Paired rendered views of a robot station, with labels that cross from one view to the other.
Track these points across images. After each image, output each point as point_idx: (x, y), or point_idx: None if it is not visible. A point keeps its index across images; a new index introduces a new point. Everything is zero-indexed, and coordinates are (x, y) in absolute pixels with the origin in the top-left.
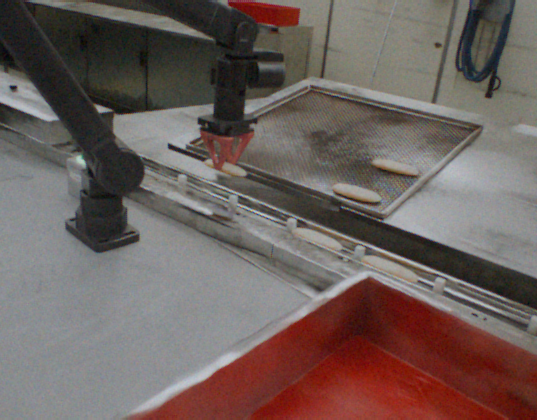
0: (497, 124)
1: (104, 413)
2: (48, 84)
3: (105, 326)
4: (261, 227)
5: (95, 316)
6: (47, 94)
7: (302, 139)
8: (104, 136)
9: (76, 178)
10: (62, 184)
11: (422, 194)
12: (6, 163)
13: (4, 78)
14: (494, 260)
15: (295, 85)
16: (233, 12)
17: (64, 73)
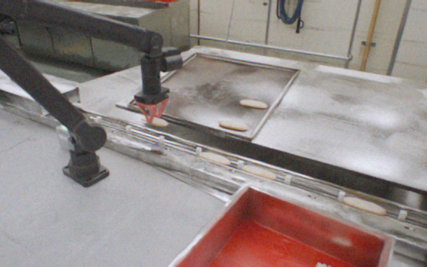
0: (307, 67)
1: None
2: (40, 96)
3: (100, 238)
4: (181, 156)
5: (93, 232)
6: (41, 101)
7: (196, 91)
8: (79, 119)
9: (64, 139)
10: (55, 141)
11: (270, 120)
12: (17, 130)
13: None
14: (316, 159)
15: (187, 53)
16: (147, 32)
17: (49, 87)
